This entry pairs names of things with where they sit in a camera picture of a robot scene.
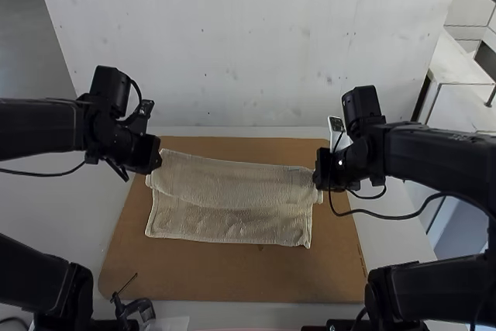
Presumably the black cable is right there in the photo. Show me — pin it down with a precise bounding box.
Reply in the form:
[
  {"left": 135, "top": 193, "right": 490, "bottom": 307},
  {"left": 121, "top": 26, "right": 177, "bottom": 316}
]
[
  {"left": 127, "top": 78, "right": 143, "bottom": 117},
  {"left": 0, "top": 159, "right": 88, "bottom": 178},
  {"left": 327, "top": 185, "right": 450, "bottom": 220}
]

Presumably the cork mat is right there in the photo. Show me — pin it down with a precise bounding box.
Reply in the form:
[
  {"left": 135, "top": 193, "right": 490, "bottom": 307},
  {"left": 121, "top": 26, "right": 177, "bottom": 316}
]
[{"left": 98, "top": 136, "right": 369, "bottom": 304}]

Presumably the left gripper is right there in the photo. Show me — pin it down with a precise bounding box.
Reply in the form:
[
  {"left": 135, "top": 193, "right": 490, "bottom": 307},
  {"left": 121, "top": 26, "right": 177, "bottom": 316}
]
[{"left": 129, "top": 133, "right": 163, "bottom": 176}]

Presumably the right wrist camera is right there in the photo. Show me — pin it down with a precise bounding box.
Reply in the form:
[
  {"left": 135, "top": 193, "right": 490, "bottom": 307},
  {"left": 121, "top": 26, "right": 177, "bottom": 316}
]
[{"left": 327, "top": 115, "right": 352, "bottom": 153}]

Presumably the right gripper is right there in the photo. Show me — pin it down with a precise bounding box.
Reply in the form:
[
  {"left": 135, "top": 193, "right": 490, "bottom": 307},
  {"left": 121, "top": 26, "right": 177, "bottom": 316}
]
[{"left": 312, "top": 147, "right": 343, "bottom": 193}]

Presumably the pale towel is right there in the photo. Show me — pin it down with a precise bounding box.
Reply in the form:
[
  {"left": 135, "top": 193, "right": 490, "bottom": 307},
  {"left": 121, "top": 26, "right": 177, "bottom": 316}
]
[{"left": 144, "top": 147, "right": 325, "bottom": 250}]

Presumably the black clamp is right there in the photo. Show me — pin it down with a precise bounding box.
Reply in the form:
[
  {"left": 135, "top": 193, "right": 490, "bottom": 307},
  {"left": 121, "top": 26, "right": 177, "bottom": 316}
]
[{"left": 110, "top": 272, "right": 157, "bottom": 331}]

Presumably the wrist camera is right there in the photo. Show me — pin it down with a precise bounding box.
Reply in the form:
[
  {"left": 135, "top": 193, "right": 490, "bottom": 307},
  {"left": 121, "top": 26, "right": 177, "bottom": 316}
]
[
  {"left": 133, "top": 98, "right": 155, "bottom": 136},
  {"left": 327, "top": 115, "right": 352, "bottom": 153}
]

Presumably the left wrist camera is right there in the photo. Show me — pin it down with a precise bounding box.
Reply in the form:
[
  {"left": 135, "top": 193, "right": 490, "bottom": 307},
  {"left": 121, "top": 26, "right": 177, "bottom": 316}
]
[{"left": 133, "top": 98, "right": 155, "bottom": 136}]

